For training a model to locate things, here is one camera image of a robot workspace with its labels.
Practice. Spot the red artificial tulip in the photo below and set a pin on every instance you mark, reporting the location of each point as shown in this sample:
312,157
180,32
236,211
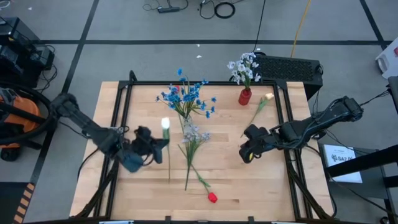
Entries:
212,197
177,88

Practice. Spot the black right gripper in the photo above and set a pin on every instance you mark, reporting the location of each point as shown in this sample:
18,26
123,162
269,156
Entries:
261,140

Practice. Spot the black side cart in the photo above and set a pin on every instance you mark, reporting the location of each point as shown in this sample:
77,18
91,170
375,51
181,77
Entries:
373,186

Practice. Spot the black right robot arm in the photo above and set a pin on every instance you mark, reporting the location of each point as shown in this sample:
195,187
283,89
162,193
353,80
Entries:
326,119

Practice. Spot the blue artificial flower bunch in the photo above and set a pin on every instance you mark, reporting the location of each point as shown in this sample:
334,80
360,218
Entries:
186,98

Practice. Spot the orange vacuum cleaner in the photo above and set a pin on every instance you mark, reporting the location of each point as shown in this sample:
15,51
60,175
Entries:
31,112

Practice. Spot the white box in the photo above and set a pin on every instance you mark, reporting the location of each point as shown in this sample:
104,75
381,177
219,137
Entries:
388,59

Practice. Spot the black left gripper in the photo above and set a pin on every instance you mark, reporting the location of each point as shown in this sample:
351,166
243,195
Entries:
143,141

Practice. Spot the white artificial tulip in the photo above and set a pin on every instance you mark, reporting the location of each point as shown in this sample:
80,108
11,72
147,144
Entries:
165,123

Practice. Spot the clear ribbed glass vase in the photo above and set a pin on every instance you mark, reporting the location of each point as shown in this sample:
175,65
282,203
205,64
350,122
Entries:
187,122

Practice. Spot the black mesh computer case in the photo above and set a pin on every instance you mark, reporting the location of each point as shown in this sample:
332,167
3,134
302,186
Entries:
289,70

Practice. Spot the black metal table frame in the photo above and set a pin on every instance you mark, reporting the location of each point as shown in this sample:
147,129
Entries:
224,83

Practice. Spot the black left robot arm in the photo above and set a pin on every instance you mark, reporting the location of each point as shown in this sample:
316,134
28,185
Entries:
90,127

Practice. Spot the red ribbed glass vase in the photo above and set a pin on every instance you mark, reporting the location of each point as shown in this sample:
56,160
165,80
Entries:
244,98

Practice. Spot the white printed booklet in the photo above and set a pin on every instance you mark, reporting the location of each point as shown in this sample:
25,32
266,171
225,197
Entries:
342,165

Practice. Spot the white artificial flower bunch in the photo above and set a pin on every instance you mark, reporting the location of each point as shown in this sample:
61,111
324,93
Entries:
244,70
192,137

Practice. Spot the cream artificial tulip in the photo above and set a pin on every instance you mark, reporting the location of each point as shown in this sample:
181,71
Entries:
269,96

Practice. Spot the black equipment stack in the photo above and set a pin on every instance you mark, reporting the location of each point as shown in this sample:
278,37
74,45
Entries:
15,37

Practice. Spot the black power strip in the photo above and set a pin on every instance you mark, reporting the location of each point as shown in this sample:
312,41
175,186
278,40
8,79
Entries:
168,10

